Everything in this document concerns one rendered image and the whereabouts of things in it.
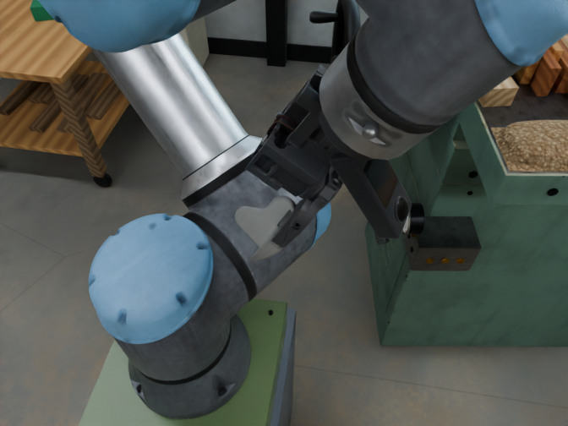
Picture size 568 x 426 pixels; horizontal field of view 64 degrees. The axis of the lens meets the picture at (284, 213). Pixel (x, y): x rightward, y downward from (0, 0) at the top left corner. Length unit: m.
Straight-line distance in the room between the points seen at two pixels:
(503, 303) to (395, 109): 1.07
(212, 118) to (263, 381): 0.40
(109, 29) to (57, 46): 1.56
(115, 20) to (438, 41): 0.16
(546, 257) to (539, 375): 0.51
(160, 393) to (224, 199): 0.29
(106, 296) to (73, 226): 1.33
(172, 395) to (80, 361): 0.88
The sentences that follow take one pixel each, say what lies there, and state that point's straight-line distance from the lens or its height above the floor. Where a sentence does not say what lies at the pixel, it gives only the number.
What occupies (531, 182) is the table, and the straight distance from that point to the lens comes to 0.70.
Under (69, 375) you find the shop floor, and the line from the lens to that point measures 1.55.
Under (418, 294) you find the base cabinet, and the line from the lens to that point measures 1.23.
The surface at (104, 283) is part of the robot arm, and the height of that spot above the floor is 0.88.
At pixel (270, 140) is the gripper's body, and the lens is 0.40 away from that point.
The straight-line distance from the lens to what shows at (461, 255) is 0.96.
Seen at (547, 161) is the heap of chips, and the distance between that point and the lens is 0.69.
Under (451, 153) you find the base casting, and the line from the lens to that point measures 0.86.
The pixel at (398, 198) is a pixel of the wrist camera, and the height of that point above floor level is 1.00.
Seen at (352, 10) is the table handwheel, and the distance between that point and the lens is 0.87.
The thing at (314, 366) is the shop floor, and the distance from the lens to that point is 1.43.
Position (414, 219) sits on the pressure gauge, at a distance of 0.87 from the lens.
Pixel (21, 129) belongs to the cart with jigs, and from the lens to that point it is 2.07.
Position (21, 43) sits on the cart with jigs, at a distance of 1.85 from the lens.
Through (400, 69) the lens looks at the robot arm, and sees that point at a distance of 0.29.
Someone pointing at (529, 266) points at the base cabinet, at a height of 0.44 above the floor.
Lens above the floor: 1.33
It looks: 50 degrees down
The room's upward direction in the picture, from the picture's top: straight up
